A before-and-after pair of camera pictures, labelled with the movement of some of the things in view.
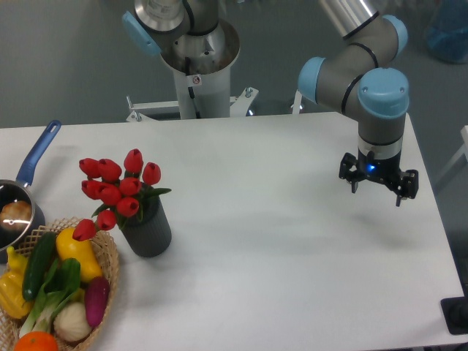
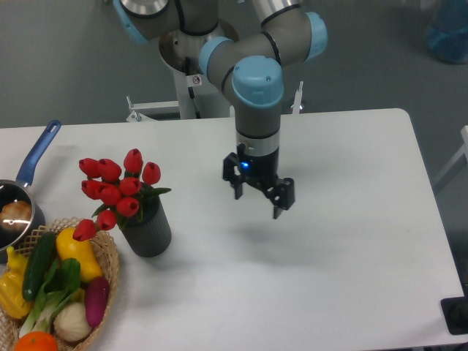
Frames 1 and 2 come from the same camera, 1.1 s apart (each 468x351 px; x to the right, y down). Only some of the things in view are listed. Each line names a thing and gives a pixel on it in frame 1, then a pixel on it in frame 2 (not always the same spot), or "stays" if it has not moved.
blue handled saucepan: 19,216 stays
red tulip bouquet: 125,193 stays
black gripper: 387,170 → 263,170
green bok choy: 62,284 stays
